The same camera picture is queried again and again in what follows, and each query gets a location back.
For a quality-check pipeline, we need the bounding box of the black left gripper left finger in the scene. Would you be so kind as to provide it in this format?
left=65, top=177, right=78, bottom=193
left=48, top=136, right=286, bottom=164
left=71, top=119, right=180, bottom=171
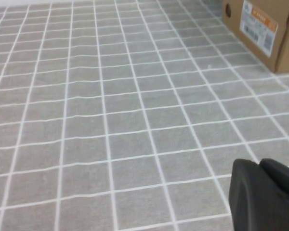
left=227, top=158, right=289, bottom=231

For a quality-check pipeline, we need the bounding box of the grey white-grid tablecloth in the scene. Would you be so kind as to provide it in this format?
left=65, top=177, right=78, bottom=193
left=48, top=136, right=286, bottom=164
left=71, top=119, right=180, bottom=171
left=0, top=0, right=289, bottom=231

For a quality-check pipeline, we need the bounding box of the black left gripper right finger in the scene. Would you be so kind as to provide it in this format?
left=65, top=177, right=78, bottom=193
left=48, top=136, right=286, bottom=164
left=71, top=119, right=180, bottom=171
left=259, top=157, right=289, bottom=205

